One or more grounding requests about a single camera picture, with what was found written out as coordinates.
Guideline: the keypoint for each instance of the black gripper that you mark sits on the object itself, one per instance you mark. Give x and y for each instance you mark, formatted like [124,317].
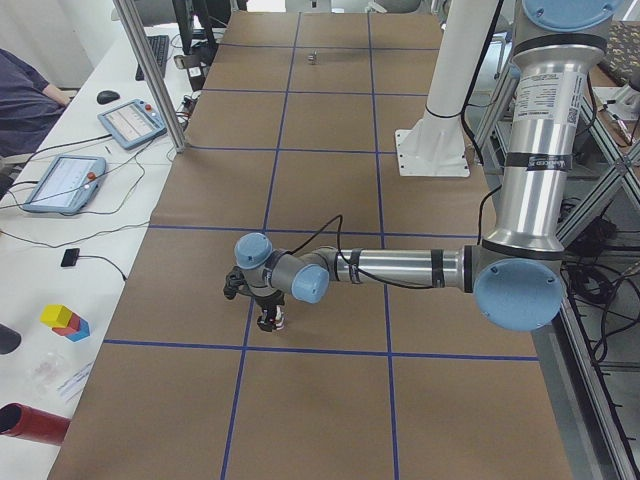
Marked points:
[268,303]

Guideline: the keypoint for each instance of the white PPR pipe fitting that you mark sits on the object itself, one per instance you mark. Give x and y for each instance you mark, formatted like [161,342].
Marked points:
[278,322]

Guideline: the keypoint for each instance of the chrome angle valve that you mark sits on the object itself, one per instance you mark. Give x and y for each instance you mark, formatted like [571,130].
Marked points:
[312,58]

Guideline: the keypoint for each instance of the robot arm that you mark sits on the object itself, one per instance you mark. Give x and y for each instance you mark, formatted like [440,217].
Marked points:
[512,272]

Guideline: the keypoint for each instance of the blue wooden block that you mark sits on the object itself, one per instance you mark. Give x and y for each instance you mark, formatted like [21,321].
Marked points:
[82,333]

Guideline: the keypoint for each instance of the brown paper table mat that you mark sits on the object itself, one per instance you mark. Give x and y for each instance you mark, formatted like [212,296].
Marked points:
[372,382]

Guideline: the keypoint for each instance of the red wooden block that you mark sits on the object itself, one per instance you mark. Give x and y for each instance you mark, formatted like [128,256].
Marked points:
[72,327]

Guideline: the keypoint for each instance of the small black puck device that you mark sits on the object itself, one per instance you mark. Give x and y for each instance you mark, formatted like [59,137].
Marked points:
[70,257]

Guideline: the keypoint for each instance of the yellow wooden block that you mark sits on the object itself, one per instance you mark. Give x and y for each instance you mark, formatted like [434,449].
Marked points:
[55,315]

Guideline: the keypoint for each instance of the far teach pendant tablet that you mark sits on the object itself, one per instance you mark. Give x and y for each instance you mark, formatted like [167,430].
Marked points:
[133,123]

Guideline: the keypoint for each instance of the teach pendant tablet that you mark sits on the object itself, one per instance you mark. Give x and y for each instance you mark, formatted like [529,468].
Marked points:
[67,185]
[133,123]

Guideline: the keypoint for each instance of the near teach pendant tablet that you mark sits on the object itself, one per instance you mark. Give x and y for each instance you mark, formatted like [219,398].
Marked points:
[67,185]

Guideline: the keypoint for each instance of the black cylinder object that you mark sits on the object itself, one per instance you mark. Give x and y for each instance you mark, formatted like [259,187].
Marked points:
[10,339]

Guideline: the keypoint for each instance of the red cylinder tube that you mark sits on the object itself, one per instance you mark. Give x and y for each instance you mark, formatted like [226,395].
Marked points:
[28,423]

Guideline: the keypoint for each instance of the black computer mouse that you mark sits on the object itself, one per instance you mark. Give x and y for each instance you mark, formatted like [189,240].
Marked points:
[107,96]

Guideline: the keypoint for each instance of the black keyboard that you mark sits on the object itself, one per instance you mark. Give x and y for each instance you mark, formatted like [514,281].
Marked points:
[159,45]

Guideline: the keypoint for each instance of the seated person in blue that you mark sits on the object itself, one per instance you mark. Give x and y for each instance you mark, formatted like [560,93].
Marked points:
[30,106]

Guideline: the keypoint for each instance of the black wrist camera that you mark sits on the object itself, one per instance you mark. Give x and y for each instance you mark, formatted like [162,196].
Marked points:
[235,284]

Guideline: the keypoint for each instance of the aluminium frame post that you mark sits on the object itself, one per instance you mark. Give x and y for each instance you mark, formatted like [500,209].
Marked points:
[137,37]

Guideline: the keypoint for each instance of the white camera pole with base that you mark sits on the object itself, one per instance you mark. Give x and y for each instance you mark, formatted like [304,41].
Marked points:
[435,146]

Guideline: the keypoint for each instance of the aluminium frame rack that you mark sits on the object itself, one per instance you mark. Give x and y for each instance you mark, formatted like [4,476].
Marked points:
[591,349]

